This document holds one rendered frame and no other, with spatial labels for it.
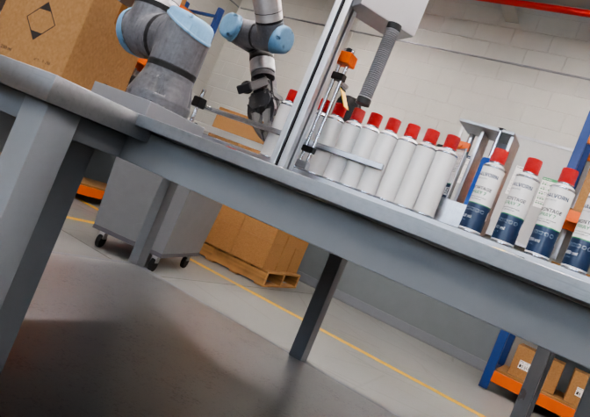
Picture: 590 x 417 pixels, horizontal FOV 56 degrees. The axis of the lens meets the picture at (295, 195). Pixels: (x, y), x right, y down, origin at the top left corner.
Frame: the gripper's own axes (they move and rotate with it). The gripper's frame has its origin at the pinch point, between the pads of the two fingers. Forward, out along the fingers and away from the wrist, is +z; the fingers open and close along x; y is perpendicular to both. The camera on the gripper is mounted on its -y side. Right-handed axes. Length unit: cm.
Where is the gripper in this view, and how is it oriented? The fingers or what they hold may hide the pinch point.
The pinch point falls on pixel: (262, 135)
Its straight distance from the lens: 158.5
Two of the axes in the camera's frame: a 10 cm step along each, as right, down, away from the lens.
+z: 0.7, 9.6, -2.6
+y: 4.6, 2.0, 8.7
